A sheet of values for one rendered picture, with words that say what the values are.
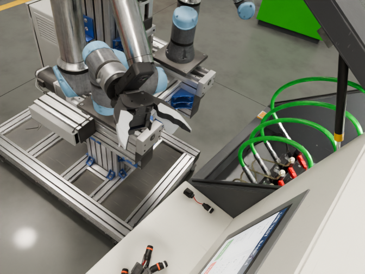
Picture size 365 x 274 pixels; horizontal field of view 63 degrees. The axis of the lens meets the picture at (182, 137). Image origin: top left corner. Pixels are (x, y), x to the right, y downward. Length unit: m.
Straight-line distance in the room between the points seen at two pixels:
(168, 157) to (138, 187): 0.33
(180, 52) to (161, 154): 0.89
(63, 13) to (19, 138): 1.52
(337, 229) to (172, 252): 0.62
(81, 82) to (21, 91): 2.02
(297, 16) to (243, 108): 1.88
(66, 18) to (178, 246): 0.76
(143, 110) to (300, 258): 0.40
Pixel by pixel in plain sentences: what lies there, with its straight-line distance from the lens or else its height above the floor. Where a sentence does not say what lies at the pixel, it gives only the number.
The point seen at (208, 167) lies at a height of 0.95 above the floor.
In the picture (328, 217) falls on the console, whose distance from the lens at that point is 0.46.
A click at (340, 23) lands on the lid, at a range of 0.58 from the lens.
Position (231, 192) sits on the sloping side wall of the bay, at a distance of 0.98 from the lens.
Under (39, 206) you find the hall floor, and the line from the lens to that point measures 2.24.
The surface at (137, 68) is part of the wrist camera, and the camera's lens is 0.60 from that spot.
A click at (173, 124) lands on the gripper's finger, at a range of 0.65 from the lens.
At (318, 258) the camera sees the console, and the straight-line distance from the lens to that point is 0.42.
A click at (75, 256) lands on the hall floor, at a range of 2.04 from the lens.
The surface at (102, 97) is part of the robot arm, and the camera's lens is 0.81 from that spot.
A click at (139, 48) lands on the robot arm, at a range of 0.86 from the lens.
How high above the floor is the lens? 1.89
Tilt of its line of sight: 47 degrees down
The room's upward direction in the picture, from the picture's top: 11 degrees clockwise
